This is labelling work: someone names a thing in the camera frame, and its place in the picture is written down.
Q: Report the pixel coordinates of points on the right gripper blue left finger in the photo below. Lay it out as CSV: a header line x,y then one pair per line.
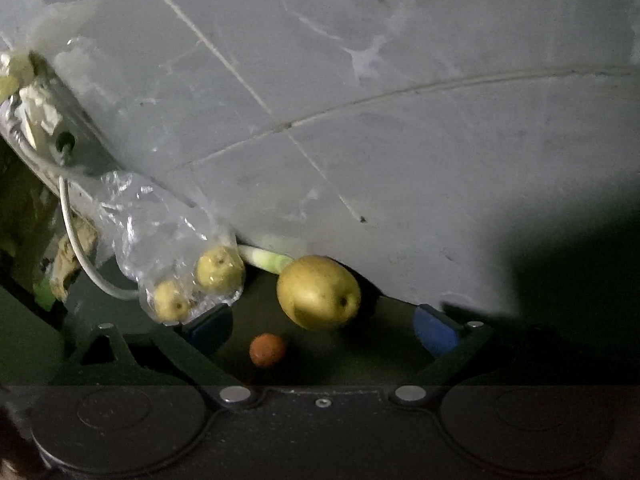
x,y
206,335

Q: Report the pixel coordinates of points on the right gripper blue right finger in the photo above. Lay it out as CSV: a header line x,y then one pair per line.
x,y
452,346

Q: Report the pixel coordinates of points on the small orange tangerine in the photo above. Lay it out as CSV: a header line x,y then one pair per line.
x,y
266,350

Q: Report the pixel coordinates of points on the yellow-green pear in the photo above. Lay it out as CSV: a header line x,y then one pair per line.
x,y
317,293

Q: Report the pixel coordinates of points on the left pear in bag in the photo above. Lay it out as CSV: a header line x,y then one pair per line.
x,y
170,302

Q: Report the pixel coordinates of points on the pear in bag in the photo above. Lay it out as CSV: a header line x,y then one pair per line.
x,y
220,270
170,302

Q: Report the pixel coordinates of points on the right pear in bag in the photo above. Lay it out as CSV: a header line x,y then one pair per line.
x,y
220,270

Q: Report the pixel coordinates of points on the clear plastic bag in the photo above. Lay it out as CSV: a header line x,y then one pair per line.
x,y
156,236

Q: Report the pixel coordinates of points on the green onion stalk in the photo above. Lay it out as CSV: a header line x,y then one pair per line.
x,y
265,260

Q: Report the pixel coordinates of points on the beige crumpled cloth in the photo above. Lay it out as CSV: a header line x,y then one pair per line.
x,y
65,266

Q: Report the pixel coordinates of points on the white rag on pipe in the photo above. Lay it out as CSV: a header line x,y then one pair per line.
x,y
31,105

